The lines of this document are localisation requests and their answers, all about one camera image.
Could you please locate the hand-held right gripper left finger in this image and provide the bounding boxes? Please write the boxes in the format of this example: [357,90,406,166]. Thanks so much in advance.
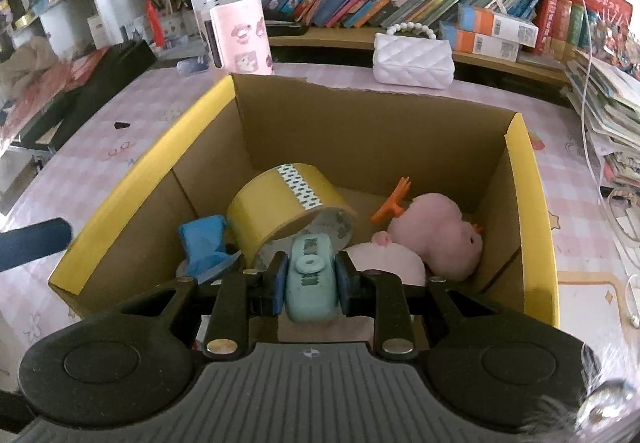
[100,253,290,358]

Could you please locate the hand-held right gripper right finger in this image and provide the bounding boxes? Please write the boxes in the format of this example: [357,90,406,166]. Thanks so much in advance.
[334,250,518,360]

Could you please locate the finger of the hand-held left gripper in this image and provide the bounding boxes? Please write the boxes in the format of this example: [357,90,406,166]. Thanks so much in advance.
[0,218,72,274]

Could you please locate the teal plastic device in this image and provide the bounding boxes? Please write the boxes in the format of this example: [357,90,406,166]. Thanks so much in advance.
[284,233,338,323]

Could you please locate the round pink plush pig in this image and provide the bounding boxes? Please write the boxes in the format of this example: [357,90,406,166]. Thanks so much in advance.
[342,230,426,286]

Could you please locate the gold tape roll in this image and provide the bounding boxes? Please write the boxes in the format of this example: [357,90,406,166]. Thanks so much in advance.
[226,164,358,269]

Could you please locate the orange hair clip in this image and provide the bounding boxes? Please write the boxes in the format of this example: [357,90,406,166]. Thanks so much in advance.
[370,177,413,224]

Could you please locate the blue cloth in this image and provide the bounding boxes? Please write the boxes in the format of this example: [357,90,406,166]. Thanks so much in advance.
[176,215,241,281]

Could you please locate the pink plush toy orange beak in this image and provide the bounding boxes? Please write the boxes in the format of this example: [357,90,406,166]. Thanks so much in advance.
[387,193,485,281]

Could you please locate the yellow cardboard box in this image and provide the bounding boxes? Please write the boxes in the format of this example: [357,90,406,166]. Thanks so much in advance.
[48,73,560,329]

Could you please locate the red patterned bag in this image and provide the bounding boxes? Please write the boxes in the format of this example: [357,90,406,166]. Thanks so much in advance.
[0,48,108,144]

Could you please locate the pink checked tablecloth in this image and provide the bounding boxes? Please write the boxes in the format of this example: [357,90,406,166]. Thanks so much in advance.
[0,63,640,374]

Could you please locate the beige crumpled cloth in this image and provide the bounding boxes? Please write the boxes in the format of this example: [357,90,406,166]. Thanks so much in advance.
[0,35,58,94]

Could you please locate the black electronic piano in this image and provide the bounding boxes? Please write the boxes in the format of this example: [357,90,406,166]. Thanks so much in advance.
[0,40,157,214]

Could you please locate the red bottle with white cap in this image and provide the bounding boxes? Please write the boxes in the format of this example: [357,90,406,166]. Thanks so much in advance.
[141,0,166,48]

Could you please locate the yellow bordered table mat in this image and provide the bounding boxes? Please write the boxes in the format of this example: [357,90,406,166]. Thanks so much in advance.
[555,270,640,349]

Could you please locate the pink cylindrical humidifier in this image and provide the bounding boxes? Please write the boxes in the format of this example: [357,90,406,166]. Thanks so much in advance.
[201,0,275,74]

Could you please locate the pen holder with pens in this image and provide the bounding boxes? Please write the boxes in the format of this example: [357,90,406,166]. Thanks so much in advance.
[150,0,201,41]

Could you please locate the orange and white box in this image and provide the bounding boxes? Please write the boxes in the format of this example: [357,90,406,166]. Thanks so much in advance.
[457,4,540,48]
[440,21,521,62]

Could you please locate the stack of newspapers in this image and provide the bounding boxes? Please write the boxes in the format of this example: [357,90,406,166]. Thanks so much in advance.
[562,48,640,188]

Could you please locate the row of small colourful books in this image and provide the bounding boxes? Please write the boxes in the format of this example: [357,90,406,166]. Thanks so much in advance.
[532,0,601,56]

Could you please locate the white quilted pearl-handle handbag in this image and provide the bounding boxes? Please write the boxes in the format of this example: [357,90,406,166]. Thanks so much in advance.
[374,23,456,90]

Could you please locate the white cable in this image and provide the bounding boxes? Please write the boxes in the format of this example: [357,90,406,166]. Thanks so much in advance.
[547,0,640,244]

